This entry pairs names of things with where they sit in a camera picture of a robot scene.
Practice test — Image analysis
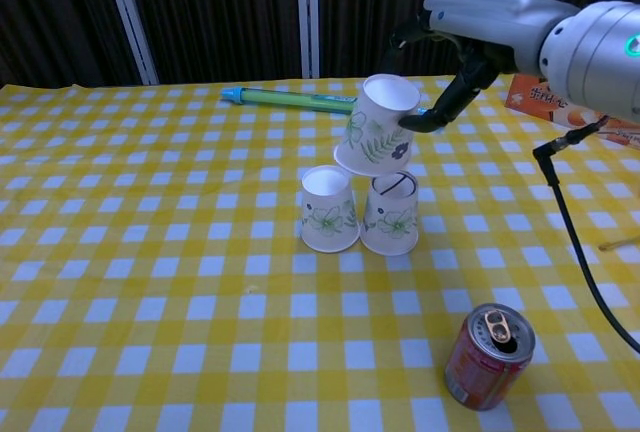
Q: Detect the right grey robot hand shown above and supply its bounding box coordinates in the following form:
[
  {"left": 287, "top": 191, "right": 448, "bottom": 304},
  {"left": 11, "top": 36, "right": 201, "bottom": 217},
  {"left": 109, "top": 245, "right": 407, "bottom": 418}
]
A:
[{"left": 382, "top": 0, "right": 581, "bottom": 134}]

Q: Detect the yellow white checkered tablecloth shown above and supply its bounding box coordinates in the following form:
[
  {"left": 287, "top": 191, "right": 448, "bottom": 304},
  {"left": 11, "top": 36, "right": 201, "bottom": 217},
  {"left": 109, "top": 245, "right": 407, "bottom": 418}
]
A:
[{"left": 0, "top": 67, "right": 640, "bottom": 432}]

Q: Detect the white floral paper cup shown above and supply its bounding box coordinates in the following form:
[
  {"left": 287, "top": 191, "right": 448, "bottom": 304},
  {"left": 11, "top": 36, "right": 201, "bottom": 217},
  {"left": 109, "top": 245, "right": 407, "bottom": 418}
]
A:
[{"left": 299, "top": 165, "right": 361, "bottom": 254}]

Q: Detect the green blue water squirter toy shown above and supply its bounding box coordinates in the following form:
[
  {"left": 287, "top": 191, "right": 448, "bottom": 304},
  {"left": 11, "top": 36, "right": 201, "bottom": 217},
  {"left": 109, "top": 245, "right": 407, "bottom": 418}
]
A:
[{"left": 220, "top": 86, "right": 432, "bottom": 117}]

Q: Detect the orange egg roll snack box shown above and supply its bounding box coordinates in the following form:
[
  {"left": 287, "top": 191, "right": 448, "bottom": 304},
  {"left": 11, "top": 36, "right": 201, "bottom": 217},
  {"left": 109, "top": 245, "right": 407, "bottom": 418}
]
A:
[{"left": 503, "top": 74, "right": 640, "bottom": 148}]

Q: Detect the red soda can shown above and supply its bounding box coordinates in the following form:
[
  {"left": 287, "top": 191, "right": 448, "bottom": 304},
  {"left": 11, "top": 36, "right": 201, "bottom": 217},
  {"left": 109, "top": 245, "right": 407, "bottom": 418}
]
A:
[{"left": 443, "top": 302, "right": 536, "bottom": 412}]

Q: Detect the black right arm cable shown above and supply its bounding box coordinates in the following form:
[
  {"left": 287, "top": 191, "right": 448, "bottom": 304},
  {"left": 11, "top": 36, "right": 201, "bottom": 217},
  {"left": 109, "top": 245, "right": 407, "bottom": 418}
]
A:
[{"left": 532, "top": 116, "right": 640, "bottom": 356}]

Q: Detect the white partition post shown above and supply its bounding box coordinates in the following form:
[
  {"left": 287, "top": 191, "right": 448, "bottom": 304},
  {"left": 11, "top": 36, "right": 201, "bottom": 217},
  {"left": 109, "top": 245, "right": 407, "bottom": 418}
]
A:
[
  {"left": 98, "top": 0, "right": 160, "bottom": 86},
  {"left": 295, "top": 0, "right": 321, "bottom": 79}
]

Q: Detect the white fern-print paper cup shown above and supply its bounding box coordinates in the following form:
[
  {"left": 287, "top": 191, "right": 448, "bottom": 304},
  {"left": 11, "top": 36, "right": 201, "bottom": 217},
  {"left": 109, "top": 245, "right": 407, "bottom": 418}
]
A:
[{"left": 333, "top": 74, "right": 421, "bottom": 177}]

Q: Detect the paper cup with line-marked bottom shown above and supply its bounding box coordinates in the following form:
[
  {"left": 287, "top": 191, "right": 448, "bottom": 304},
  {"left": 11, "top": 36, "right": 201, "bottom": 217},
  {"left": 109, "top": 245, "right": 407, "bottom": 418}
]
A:
[{"left": 359, "top": 170, "right": 419, "bottom": 257}]

